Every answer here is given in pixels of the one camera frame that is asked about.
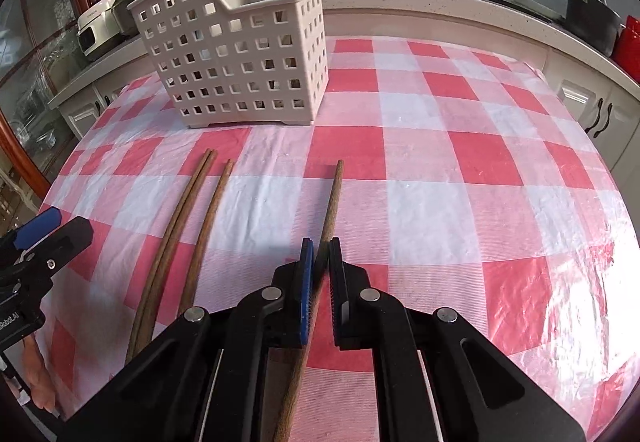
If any person's left hand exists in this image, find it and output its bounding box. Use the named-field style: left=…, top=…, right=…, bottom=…
left=21, top=336, right=57, bottom=415

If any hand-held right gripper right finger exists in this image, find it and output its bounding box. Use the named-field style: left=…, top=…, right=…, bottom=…
left=327, top=237, right=583, bottom=442

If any white electric cooker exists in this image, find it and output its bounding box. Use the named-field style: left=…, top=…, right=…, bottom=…
left=76, top=0, right=127, bottom=62

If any red checked tablecloth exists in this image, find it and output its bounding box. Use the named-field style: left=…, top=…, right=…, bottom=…
left=30, top=36, right=632, bottom=442

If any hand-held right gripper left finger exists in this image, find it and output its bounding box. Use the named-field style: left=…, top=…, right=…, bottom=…
left=60, top=238, right=315, bottom=442

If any white lower cabinet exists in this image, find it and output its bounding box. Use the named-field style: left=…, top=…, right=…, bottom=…
left=57, top=72, right=133, bottom=139
left=541, top=45, right=640, bottom=168

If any red thermos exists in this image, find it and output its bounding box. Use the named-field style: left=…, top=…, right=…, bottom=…
left=612, top=16, right=640, bottom=84

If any brown wooden chopstick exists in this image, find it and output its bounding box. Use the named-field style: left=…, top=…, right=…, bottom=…
left=177, top=159, right=236, bottom=319
left=272, top=159, right=345, bottom=442
left=132, top=149, right=219, bottom=358
left=125, top=148, right=213, bottom=365

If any wooden framed glass door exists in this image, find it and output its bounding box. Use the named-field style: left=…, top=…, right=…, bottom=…
left=0, top=0, right=117, bottom=243

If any grey pot with lid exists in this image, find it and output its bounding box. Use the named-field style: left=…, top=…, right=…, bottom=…
left=556, top=0, right=624, bottom=58

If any white perforated utensil basket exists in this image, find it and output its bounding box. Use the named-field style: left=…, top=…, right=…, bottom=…
left=126, top=0, right=330, bottom=129

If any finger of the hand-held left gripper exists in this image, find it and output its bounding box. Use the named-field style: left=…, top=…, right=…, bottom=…
left=14, top=216, right=95, bottom=284
left=9, top=207, right=62, bottom=251

